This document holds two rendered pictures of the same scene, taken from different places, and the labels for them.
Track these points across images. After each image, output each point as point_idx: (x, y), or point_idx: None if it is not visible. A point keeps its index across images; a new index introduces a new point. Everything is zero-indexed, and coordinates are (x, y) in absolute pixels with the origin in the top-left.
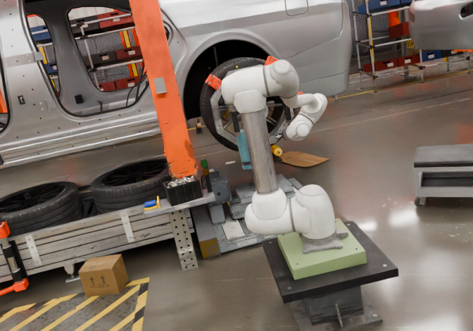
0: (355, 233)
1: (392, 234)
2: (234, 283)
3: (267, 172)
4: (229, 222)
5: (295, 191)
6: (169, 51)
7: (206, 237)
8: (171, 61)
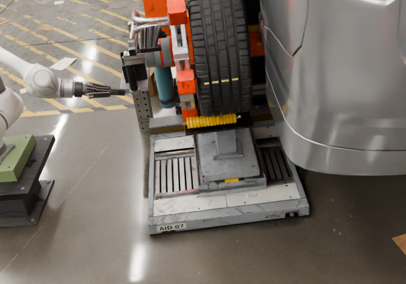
0: (3, 188)
1: (81, 282)
2: (95, 153)
3: None
4: None
5: (250, 200)
6: None
7: (153, 121)
8: None
